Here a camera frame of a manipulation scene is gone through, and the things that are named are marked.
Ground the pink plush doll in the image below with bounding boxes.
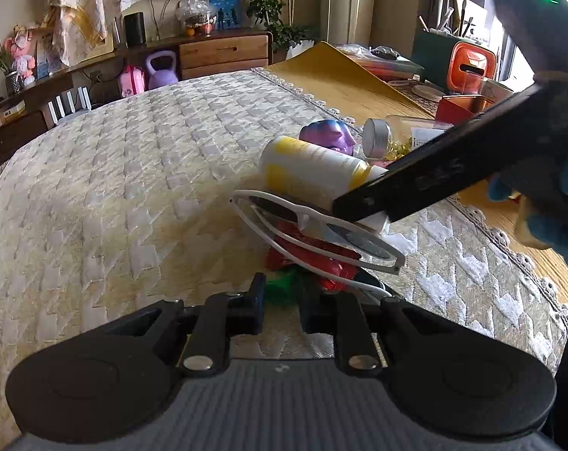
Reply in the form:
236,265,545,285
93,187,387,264
3,24,36,86

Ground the green plastic toy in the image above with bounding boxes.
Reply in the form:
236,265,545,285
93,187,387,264
264,270,297,306

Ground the stack of plastic folders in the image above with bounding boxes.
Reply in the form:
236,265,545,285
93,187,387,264
336,44,425,82

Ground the purple kettlebell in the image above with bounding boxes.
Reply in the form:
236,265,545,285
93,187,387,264
145,50,178,90

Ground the purple blue mushroom toy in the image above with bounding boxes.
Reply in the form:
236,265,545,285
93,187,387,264
298,119,355,156

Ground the clear jar silver lid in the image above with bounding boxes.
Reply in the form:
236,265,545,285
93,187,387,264
361,115,452,161

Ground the green potted plant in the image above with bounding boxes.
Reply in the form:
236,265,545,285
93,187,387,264
244,0,318,58

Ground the yellow wood-grain mat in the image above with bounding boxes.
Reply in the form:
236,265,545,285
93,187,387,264
268,43,568,303

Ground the white yellow plastic bottle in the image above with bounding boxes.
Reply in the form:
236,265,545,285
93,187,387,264
260,135,386,216

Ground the white wifi router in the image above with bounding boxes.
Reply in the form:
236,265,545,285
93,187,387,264
47,86,92,126

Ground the wrapped fruit basket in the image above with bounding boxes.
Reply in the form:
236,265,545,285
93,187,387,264
175,0,216,37

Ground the pink toy case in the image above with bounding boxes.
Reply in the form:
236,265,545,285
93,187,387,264
118,64,145,98

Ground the round cream lid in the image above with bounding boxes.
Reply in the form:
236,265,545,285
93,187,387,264
412,85,444,103

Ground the wooden drawer cabinet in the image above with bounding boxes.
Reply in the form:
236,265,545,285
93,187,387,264
0,29,273,165

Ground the orange tissue box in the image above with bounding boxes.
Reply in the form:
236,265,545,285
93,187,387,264
446,41,496,95

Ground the dark green storage bag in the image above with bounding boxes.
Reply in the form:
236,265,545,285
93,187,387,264
410,30,459,83

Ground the white standing air conditioner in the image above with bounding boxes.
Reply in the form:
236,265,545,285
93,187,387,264
320,0,374,46

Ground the blue gloved hand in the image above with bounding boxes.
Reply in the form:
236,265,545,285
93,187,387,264
488,153,568,266

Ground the red metal tin box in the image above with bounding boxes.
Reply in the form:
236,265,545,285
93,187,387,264
435,95,494,125

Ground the blue picture card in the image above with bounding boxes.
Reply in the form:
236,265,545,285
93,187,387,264
208,0,241,30

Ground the cream quilted table cover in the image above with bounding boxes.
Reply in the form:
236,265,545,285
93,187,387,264
0,69,568,449

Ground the black cylinder speaker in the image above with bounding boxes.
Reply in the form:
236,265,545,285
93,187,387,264
123,12,146,48

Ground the red snack packet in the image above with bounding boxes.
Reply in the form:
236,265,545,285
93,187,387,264
266,221,360,291

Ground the small potted plant left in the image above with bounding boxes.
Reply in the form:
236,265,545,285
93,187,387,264
0,39,22,96

